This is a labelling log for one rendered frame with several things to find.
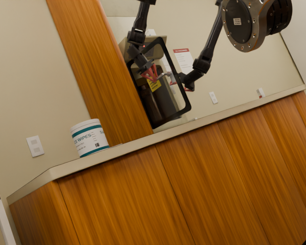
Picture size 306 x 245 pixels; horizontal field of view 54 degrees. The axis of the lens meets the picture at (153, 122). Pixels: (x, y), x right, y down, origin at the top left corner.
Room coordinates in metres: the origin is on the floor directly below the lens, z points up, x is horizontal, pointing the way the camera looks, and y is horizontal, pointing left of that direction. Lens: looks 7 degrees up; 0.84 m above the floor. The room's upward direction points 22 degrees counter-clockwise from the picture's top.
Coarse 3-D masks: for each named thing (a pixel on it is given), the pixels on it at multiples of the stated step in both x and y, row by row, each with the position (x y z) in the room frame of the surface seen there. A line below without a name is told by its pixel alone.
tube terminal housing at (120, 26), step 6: (108, 18) 1.67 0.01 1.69; (114, 18) 1.69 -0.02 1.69; (120, 18) 1.73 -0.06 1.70; (126, 18) 1.75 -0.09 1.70; (132, 18) 1.79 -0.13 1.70; (114, 24) 1.68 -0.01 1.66; (120, 24) 1.71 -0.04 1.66; (126, 24) 1.74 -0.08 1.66; (132, 24) 1.77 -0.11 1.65; (114, 30) 1.67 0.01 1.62; (120, 30) 1.70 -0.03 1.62; (126, 30) 1.73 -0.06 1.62; (120, 36) 1.69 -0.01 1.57; (174, 120) 1.78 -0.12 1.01; (180, 120) 1.81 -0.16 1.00; (186, 120) 1.84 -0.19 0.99; (162, 126) 1.71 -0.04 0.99; (168, 126) 1.74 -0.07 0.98; (174, 126) 1.77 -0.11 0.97; (156, 132) 1.68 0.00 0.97
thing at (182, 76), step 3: (180, 72) 1.64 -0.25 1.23; (189, 72) 1.62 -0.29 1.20; (180, 75) 1.64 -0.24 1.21; (183, 75) 1.65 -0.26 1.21; (186, 75) 1.63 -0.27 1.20; (189, 75) 1.61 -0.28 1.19; (180, 78) 1.63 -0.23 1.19; (183, 78) 1.64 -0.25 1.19; (186, 78) 1.63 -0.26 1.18; (189, 78) 1.61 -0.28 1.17; (183, 81) 1.63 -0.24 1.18; (186, 81) 1.63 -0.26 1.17; (189, 81) 1.62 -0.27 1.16; (192, 81) 1.62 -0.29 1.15; (186, 84) 1.64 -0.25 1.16; (189, 84) 1.65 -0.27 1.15; (192, 84) 1.67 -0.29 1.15; (192, 87) 1.67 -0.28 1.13
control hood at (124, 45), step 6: (126, 36) 1.56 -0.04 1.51; (150, 36) 1.68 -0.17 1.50; (156, 36) 1.71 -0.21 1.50; (162, 36) 1.74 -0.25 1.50; (120, 42) 1.60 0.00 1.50; (126, 42) 1.58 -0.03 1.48; (120, 48) 1.61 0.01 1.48; (126, 48) 1.60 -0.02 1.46; (126, 54) 1.62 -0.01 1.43; (126, 60) 1.64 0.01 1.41
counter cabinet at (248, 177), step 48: (288, 96) 2.15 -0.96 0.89; (192, 144) 1.44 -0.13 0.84; (240, 144) 1.66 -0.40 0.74; (288, 144) 1.96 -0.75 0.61; (48, 192) 1.04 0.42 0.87; (96, 192) 1.08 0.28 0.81; (144, 192) 1.20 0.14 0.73; (192, 192) 1.36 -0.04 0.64; (240, 192) 1.56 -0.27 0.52; (288, 192) 1.81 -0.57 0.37; (48, 240) 1.17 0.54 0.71; (96, 240) 1.04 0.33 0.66; (144, 240) 1.15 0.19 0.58; (192, 240) 1.29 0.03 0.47; (240, 240) 1.47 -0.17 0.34; (288, 240) 1.69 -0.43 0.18
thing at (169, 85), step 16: (144, 48) 1.51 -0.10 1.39; (160, 48) 1.44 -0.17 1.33; (128, 64) 1.62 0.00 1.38; (160, 64) 1.47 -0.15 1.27; (144, 80) 1.57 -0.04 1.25; (160, 80) 1.50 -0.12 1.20; (176, 80) 1.43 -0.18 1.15; (144, 96) 1.60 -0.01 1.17; (160, 96) 1.53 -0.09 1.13; (176, 96) 1.46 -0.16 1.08; (160, 112) 1.56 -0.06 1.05; (176, 112) 1.49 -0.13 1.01
